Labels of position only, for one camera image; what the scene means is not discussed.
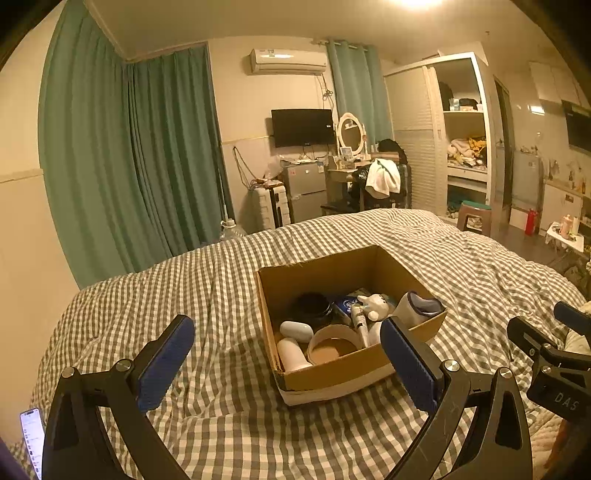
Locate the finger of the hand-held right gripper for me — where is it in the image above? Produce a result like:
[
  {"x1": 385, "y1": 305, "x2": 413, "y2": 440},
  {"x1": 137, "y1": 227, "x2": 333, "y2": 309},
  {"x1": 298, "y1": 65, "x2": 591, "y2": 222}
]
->
[
  {"x1": 553, "y1": 301, "x2": 591, "y2": 331},
  {"x1": 506, "y1": 316, "x2": 565, "y2": 366}
]

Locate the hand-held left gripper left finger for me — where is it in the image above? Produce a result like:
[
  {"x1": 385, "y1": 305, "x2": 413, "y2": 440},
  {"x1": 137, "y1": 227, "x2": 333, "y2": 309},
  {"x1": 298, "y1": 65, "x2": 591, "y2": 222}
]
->
[{"x1": 41, "y1": 315, "x2": 196, "y2": 480}]

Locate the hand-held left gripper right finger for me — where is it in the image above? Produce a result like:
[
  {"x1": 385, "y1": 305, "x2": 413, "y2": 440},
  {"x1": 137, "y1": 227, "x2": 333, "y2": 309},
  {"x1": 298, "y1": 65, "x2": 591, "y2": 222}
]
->
[{"x1": 379, "y1": 316, "x2": 534, "y2": 480}]

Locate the white cup with lid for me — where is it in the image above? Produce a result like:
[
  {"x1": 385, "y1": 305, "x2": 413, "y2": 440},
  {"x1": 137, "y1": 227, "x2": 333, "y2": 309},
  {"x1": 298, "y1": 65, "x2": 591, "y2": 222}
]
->
[{"x1": 392, "y1": 290, "x2": 443, "y2": 331}]

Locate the white cream tube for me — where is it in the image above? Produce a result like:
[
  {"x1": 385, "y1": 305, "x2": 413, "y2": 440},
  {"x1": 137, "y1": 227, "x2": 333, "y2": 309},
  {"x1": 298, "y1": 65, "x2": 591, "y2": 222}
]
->
[{"x1": 349, "y1": 302, "x2": 370, "y2": 350}]

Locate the small white toy figure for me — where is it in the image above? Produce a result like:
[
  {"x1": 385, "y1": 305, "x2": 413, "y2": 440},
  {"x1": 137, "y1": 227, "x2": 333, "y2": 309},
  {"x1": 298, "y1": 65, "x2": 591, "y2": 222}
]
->
[{"x1": 356, "y1": 292, "x2": 389, "y2": 322}]

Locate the cardboard box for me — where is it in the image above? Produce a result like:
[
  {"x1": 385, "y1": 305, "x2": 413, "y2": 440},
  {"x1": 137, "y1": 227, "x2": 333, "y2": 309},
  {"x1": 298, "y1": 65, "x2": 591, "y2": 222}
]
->
[{"x1": 255, "y1": 244, "x2": 448, "y2": 407}]

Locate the brown tape roll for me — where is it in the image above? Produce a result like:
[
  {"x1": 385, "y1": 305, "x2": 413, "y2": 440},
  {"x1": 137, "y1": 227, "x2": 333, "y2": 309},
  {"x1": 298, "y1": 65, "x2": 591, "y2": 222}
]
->
[{"x1": 307, "y1": 324, "x2": 360, "y2": 366}]

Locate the blue tissue packet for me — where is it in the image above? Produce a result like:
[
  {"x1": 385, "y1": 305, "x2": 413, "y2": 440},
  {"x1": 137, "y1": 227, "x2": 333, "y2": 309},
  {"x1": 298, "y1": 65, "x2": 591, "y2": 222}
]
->
[{"x1": 332, "y1": 294, "x2": 366, "y2": 324}]

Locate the black round jar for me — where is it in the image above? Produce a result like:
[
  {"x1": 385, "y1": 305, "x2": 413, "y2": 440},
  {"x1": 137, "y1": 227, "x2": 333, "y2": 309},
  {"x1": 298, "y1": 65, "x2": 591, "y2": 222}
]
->
[{"x1": 293, "y1": 292, "x2": 331, "y2": 329}]

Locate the white cylinder bottle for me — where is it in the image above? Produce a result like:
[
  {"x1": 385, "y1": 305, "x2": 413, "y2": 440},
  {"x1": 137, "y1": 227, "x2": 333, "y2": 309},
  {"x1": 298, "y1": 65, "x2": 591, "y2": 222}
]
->
[{"x1": 276, "y1": 337, "x2": 314, "y2": 373}]

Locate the white earbud case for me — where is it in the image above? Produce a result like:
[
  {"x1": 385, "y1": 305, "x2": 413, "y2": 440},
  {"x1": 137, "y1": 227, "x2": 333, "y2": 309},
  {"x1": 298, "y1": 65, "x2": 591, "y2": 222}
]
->
[{"x1": 279, "y1": 320, "x2": 314, "y2": 343}]

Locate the person's right hand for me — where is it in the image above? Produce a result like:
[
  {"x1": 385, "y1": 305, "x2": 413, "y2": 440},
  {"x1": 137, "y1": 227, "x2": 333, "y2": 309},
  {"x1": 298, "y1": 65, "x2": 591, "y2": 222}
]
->
[{"x1": 544, "y1": 418, "x2": 571, "y2": 470}]

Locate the pale green fleece blanket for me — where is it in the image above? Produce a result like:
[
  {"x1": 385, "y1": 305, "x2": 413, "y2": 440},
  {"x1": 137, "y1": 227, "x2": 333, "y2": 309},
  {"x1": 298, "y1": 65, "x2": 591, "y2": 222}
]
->
[{"x1": 564, "y1": 329, "x2": 591, "y2": 359}]

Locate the cream knit blanket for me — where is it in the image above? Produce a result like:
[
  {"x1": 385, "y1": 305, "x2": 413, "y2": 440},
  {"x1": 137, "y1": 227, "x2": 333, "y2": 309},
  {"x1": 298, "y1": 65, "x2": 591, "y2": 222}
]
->
[{"x1": 521, "y1": 405, "x2": 565, "y2": 468}]

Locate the small white folding table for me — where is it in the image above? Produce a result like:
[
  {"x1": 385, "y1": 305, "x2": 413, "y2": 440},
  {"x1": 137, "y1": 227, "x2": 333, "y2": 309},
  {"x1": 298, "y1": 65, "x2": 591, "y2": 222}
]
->
[{"x1": 544, "y1": 221, "x2": 587, "y2": 253}]

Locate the white kitchen cabinet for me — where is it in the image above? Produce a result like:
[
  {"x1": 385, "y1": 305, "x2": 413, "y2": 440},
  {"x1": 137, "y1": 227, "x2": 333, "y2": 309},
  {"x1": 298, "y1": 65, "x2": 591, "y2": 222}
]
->
[{"x1": 540, "y1": 179, "x2": 591, "y2": 232}]

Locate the plastic stool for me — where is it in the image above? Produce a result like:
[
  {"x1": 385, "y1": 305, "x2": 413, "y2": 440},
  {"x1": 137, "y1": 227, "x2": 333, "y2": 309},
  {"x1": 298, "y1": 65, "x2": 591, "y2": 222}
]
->
[{"x1": 457, "y1": 200, "x2": 494, "y2": 236}]

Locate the white appliance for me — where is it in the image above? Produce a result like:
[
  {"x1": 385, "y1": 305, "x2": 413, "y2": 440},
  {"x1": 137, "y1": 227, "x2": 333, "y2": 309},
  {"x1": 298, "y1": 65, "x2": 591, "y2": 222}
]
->
[{"x1": 512, "y1": 151, "x2": 546, "y2": 213}]

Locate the clear water jug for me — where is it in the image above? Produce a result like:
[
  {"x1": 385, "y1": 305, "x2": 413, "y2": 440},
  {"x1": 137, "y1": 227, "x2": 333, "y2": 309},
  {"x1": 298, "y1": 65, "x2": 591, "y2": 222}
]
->
[{"x1": 219, "y1": 217, "x2": 246, "y2": 243}]

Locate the smartphone with lit screen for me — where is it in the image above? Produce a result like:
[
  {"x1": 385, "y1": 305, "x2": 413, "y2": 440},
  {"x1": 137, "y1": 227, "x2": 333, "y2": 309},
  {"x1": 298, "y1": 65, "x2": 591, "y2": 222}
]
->
[{"x1": 19, "y1": 408, "x2": 47, "y2": 480}]

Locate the dark chair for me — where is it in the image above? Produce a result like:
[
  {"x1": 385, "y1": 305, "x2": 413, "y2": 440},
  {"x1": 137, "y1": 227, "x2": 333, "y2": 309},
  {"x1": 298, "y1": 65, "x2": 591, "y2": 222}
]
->
[{"x1": 359, "y1": 161, "x2": 412, "y2": 211}]

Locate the grey suitcase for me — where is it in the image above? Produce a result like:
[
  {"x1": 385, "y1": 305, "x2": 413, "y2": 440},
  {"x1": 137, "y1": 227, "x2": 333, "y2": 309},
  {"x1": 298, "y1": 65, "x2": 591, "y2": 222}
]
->
[{"x1": 397, "y1": 163, "x2": 413, "y2": 210}]

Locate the white ribbed suitcase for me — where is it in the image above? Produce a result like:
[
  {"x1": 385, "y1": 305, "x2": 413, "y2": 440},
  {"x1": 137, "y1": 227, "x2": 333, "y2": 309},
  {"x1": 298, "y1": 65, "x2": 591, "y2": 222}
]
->
[{"x1": 249, "y1": 182, "x2": 295, "y2": 232}]

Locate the white towel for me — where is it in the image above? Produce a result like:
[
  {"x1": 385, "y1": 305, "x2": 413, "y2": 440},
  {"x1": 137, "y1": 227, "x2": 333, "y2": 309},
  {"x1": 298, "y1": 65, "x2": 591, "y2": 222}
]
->
[{"x1": 364, "y1": 158, "x2": 402, "y2": 197}]

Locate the black range hood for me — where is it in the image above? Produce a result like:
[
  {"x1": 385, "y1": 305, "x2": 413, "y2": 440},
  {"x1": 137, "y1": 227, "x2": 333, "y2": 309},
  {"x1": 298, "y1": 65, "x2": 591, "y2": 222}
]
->
[{"x1": 562, "y1": 100, "x2": 591, "y2": 153}]

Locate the wooden vanity desk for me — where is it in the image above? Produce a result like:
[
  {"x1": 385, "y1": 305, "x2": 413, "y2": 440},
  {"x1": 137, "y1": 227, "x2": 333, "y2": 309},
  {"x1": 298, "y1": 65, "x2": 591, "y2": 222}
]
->
[{"x1": 325, "y1": 159, "x2": 370, "y2": 209}]

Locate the small grey fridge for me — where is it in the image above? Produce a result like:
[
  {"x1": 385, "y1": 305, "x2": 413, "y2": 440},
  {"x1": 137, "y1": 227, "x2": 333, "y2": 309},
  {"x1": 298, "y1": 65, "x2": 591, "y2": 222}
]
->
[{"x1": 281, "y1": 161, "x2": 329, "y2": 225}]

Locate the white wardrobe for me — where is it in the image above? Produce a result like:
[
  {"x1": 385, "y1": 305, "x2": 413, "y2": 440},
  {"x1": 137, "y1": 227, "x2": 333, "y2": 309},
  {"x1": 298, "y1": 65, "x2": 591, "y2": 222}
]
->
[{"x1": 383, "y1": 51, "x2": 500, "y2": 227}]

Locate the wide green curtain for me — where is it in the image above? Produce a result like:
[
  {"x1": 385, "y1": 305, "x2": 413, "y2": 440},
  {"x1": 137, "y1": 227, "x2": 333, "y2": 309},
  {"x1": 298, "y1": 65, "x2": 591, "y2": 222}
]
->
[{"x1": 39, "y1": 0, "x2": 234, "y2": 289}]

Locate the black bag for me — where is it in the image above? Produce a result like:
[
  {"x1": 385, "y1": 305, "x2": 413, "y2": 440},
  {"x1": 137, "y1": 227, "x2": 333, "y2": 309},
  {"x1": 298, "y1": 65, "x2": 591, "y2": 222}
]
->
[{"x1": 377, "y1": 138, "x2": 407, "y2": 164}]

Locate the white oval vanity mirror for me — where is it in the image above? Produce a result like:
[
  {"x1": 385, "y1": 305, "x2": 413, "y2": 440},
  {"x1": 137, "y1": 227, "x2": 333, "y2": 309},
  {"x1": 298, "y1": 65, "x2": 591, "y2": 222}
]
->
[{"x1": 337, "y1": 113, "x2": 367, "y2": 156}]

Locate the narrow green curtain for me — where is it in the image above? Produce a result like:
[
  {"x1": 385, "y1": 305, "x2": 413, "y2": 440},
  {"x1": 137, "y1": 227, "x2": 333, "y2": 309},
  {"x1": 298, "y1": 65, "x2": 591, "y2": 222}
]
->
[{"x1": 325, "y1": 39, "x2": 393, "y2": 140}]

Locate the white air conditioner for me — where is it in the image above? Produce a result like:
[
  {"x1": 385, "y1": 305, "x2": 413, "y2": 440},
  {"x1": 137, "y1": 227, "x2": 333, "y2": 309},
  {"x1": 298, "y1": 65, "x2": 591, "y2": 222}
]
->
[{"x1": 243, "y1": 47, "x2": 328, "y2": 76}]

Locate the black wall television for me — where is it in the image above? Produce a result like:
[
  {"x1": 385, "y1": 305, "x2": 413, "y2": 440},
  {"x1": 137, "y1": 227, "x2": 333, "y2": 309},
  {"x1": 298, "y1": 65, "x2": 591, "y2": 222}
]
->
[{"x1": 270, "y1": 108, "x2": 335, "y2": 149}]

